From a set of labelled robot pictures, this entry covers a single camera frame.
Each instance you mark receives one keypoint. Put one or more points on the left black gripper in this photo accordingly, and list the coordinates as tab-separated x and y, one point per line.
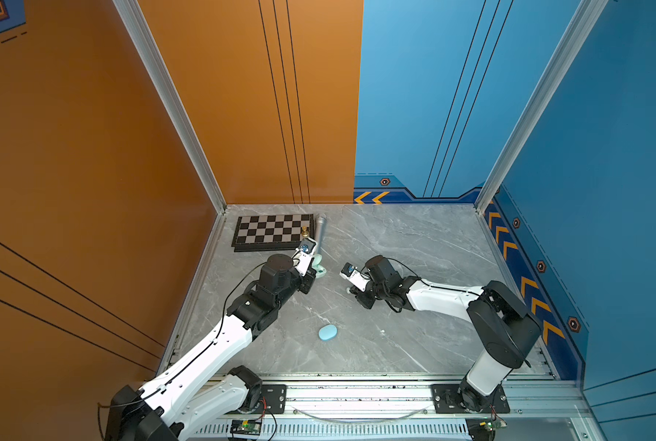
308	280

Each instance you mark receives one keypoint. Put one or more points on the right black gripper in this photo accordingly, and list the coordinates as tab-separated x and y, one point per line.
359	296

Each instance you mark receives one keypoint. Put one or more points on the green earbud charging case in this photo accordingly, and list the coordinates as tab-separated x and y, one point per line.
318	267

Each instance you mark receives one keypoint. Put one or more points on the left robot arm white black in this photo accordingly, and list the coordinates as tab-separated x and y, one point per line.
177	403

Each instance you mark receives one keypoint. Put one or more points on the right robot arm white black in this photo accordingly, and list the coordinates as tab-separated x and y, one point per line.
507	330

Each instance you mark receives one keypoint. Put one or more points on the blue earbud charging case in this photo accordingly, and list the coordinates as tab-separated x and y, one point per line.
327	333

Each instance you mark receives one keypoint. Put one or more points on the black white chessboard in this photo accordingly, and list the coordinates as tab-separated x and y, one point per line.
269	233

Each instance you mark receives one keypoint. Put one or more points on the silver microphone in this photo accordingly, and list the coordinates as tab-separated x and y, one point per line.
320	227

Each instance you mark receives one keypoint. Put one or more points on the left green circuit board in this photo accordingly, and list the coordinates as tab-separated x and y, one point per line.
249	429

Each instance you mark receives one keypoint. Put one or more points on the green circuit board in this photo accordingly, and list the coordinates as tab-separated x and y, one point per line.
492	425
249	429

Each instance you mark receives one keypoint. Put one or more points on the right green circuit board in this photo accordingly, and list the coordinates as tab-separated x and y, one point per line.
492	425

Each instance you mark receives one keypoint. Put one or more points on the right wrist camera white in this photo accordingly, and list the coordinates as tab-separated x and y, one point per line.
356	278

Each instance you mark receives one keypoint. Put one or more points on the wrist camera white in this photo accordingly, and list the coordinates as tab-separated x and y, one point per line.
304	255
356	278

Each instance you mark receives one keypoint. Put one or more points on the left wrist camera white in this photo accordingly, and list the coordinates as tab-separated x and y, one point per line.
304	255

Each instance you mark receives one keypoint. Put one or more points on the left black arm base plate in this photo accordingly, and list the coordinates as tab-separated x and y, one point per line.
272	397

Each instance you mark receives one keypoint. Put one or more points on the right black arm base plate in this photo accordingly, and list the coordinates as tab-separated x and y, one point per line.
452	398

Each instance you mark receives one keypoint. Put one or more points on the aluminium front rail frame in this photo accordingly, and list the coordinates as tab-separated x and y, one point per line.
402	409

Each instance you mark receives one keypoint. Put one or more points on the left aluminium corner post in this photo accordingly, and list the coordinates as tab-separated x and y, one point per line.
145	44

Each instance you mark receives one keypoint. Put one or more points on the aluminium corner post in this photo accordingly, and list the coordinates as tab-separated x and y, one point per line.
575	35
145	44

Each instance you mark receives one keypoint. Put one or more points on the right aluminium corner post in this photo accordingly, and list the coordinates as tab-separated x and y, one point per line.
575	35

